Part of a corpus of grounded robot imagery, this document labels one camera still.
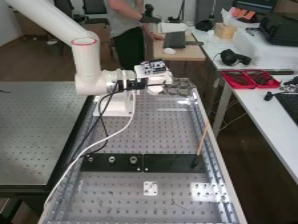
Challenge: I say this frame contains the thin stick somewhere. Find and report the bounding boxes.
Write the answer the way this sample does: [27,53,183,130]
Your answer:
[191,116,212,168]

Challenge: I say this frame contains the small wooden box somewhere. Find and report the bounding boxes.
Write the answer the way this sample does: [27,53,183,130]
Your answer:
[214,22,238,41]

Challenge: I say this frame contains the small white circuit board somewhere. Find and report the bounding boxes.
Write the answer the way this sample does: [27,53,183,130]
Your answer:
[141,180,159,197]

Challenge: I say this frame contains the clear box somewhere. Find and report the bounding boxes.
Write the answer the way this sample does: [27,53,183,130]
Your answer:
[37,77,248,224]

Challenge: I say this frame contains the black headphones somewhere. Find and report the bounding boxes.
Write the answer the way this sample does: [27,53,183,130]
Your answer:
[219,48,252,67]

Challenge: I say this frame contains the white desk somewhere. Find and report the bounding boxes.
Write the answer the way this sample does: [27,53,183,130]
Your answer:
[191,27,298,185]

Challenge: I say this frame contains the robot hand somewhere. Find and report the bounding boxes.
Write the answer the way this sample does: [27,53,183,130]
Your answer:
[133,59,196,98]

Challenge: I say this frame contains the black cable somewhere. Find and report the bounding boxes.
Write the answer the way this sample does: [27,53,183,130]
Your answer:
[65,81,121,168]

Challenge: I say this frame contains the wooden desk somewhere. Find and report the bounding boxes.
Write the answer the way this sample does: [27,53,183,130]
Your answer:
[151,31,207,63]

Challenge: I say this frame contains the small black device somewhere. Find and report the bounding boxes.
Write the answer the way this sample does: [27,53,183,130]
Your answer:
[262,91,275,102]

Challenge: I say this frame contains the black case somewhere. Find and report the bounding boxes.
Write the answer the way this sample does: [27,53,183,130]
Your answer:
[258,13,298,47]

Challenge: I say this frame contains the person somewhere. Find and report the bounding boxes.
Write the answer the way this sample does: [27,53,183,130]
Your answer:
[105,0,166,71]

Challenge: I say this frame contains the white cable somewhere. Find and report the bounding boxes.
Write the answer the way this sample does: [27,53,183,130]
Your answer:
[42,94,137,214]

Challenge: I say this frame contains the red tray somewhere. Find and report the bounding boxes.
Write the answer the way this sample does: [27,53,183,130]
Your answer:
[220,69,258,90]
[244,68,282,90]

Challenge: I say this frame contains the black keyboard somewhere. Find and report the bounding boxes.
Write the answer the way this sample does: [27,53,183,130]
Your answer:
[274,92,298,127]

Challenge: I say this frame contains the black plate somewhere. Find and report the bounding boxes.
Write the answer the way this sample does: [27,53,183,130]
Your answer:
[79,152,207,174]

